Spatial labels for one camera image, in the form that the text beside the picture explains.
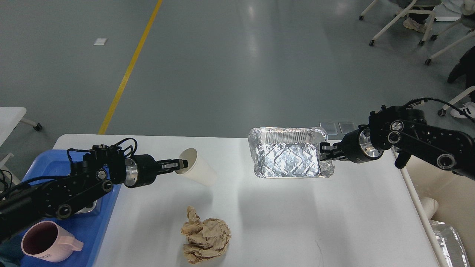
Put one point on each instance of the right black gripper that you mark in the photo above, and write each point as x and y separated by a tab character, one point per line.
355	147

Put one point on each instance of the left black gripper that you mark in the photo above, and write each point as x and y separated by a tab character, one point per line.
142	169

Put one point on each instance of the white paper cup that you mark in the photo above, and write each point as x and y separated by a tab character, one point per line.
198	169

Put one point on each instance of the aluminium foil tray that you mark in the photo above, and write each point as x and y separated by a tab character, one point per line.
289	153

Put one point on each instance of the brown paper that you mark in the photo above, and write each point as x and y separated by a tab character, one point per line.
205	239

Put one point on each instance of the stainless steel rectangular tin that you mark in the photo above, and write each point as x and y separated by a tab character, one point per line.
92	209

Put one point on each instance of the pink plastic mug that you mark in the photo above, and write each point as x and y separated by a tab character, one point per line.
50	242

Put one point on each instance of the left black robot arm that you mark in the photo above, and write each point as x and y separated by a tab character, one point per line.
93	174

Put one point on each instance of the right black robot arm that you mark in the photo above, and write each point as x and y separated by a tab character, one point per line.
404	128

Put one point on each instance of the floor socket plate left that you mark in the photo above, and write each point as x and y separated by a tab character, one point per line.
330	128

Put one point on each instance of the blue plastic tray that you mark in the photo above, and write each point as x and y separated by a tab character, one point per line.
88	229

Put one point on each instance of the beige plastic bin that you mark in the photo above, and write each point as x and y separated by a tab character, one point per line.
456	202

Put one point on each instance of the white chair base right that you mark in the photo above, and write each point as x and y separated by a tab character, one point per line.
429	60

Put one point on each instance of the white striped sneaker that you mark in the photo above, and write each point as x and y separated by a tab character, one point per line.
467	110

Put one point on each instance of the foil tray in bin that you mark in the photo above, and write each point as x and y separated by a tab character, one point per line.
450	243

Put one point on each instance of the white side table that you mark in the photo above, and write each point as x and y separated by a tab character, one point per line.
10	118

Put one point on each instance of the seated person's dark leg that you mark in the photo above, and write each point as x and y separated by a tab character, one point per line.
466	66

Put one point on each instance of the white office chair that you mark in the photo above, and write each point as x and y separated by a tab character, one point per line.
407	7

